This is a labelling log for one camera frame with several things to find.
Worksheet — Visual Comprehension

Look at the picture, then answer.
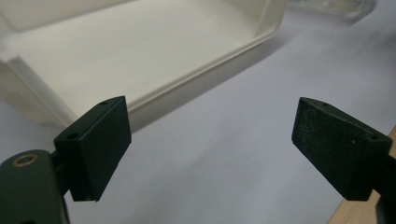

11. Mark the clear plastic item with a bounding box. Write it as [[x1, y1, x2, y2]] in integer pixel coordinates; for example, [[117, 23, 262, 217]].
[[284, 0, 377, 21]]

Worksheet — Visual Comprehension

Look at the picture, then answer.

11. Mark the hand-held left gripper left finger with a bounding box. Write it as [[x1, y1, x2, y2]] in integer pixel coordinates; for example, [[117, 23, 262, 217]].
[[53, 95, 133, 203]]

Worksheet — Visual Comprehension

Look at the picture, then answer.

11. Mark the white plastic tray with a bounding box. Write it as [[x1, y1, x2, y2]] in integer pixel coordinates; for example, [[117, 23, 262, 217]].
[[0, 0, 287, 133]]

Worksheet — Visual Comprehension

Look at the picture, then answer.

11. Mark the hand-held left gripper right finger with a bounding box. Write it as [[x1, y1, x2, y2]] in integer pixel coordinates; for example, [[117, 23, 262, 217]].
[[290, 96, 394, 202]]

